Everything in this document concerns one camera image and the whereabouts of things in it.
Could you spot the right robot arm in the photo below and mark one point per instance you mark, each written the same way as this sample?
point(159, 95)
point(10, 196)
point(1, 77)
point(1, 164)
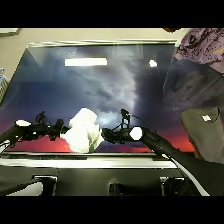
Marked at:
point(186, 163)

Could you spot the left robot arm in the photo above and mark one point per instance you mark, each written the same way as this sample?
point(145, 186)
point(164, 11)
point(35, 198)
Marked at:
point(13, 132)

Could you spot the silver frame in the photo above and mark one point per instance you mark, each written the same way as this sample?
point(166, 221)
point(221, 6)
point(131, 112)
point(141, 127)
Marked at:
point(90, 162)

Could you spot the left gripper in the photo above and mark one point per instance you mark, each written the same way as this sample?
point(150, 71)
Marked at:
point(56, 129)

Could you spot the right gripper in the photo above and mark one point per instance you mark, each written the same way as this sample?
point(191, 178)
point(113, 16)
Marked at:
point(115, 135)

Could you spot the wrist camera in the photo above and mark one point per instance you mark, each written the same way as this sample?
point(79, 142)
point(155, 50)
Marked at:
point(125, 118)
point(41, 118)

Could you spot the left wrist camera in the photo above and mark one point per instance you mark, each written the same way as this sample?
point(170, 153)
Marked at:
point(41, 118)

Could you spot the purple patterned garment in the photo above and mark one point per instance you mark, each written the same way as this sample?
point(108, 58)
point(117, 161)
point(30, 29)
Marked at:
point(203, 45)

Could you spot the dark grey garment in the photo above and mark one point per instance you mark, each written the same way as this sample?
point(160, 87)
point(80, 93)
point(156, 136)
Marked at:
point(191, 85)

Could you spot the white garment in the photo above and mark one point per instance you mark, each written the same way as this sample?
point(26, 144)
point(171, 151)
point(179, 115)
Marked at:
point(83, 131)

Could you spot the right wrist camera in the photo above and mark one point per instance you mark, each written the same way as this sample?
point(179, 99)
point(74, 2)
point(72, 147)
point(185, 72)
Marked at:
point(125, 118)

